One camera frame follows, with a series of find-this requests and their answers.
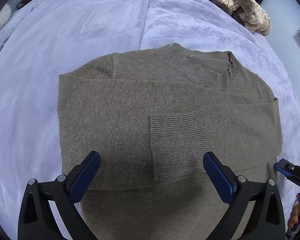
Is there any white round pleated cushion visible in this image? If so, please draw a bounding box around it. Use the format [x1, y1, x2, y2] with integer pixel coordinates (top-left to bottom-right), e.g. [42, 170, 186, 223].
[0, 4, 12, 30]

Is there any olive brown knit sweater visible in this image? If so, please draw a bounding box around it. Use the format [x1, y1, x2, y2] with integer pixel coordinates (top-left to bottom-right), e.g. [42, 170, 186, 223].
[58, 43, 282, 239]

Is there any lavender plush bed blanket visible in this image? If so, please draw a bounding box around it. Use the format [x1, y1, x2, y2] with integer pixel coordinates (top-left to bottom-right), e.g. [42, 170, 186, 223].
[0, 0, 300, 239]

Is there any beige brown striped clothes pile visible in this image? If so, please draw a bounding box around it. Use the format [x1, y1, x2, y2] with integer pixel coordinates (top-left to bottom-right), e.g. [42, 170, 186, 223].
[209, 0, 271, 36]

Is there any person's right hand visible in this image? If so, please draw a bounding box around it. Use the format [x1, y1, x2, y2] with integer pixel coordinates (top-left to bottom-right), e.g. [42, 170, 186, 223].
[287, 192, 300, 228]

